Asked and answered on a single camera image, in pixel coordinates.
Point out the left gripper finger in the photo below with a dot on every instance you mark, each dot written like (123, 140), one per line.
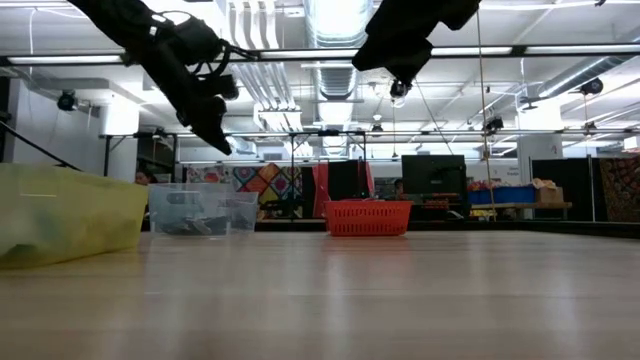
(212, 135)

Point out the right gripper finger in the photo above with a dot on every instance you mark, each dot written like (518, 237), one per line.
(406, 74)

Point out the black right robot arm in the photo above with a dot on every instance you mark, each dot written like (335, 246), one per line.
(425, 12)

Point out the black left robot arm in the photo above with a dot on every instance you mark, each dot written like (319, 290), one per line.
(115, 20)

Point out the black shelving unit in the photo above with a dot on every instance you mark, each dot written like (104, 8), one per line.
(155, 155)

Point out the clear plastic bin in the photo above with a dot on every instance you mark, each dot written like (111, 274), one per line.
(240, 200)

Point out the colourful patchwork quilt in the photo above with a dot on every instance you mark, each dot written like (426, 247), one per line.
(270, 182)

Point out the person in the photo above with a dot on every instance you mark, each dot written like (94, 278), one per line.
(398, 186)
(143, 178)

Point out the black pipe backdrop stand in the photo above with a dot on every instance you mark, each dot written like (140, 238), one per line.
(330, 133)

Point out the black monitor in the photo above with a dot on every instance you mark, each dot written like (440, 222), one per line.
(432, 175)

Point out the red curtain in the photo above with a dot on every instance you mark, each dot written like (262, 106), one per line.
(320, 190)

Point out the black desk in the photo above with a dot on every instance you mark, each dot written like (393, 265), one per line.
(450, 210)

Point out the orange plastic basket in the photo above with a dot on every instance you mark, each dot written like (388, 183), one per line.
(367, 218)

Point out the blue storage bin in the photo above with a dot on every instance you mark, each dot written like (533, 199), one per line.
(505, 195)

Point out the yellow translucent plastic bin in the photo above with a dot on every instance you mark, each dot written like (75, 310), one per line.
(70, 215)

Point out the cardboard box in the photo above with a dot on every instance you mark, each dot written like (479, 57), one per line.
(550, 195)

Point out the black partition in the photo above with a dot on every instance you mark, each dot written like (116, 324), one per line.
(575, 180)

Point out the brown patterned tapestry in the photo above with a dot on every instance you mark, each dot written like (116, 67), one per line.
(620, 190)

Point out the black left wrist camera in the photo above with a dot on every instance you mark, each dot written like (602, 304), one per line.
(197, 40)

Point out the silver ceiling air duct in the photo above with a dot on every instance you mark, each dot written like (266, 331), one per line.
(580, 75)
(336, 50)

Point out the black aluminium rig frame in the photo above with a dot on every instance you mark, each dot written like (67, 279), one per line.
(450, 226)

